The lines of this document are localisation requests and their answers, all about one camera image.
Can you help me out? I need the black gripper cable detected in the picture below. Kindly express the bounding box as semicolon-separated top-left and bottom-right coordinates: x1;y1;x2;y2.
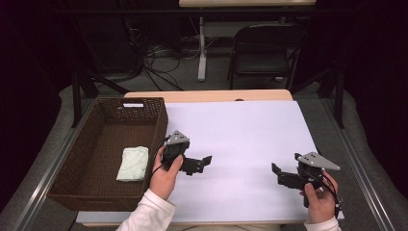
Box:
306;171;344;219
150;136;171;177

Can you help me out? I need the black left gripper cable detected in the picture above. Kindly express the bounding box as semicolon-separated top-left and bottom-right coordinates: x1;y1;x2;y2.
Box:
150;136;171;177

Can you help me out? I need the pale green cloth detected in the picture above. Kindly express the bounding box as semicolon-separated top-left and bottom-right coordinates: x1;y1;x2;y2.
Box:
115;145;150;183

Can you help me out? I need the black horizontal crossbar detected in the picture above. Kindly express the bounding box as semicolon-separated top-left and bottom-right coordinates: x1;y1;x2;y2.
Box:
54;8;354;15

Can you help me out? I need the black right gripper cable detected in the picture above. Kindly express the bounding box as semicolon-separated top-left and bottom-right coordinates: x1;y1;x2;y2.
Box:
306;171;344;219

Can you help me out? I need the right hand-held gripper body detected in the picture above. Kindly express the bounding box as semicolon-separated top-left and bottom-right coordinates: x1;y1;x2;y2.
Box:
277;151;341;191

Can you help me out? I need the light wooden table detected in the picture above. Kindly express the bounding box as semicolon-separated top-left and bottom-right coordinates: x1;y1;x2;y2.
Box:
81;89;345;227

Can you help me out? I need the black metal stand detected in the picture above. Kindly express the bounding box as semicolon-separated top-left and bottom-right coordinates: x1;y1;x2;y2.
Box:
288;68;345;129
70;68;129;129

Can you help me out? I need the person's left hand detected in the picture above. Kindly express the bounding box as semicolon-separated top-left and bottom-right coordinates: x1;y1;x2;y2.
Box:
148;154;185;201

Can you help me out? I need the tangle of black floor cables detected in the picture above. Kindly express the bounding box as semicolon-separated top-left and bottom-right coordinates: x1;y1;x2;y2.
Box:
123;17;210;92

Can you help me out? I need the grey metal floor rail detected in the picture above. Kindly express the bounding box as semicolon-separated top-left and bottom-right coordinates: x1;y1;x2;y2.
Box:
13;97;97;231
320;97;397;231

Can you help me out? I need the white-legged desk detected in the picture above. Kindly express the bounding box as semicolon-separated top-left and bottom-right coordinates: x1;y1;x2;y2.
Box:
178;0;317;82

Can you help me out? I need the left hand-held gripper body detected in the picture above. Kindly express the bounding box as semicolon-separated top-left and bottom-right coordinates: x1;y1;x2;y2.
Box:
161;130;206;176

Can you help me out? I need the black folding chair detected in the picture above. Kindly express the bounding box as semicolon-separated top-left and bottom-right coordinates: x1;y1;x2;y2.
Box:
226;22;309;90

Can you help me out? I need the brown woven basket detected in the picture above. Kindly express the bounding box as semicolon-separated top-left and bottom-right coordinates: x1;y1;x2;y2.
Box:
46;96;169;213

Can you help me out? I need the person's right hand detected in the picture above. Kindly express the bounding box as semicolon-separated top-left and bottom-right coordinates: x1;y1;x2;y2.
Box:
299;169;340;224

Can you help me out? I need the white table mat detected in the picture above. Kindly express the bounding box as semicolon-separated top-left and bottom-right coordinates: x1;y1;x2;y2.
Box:
76;100;345;224

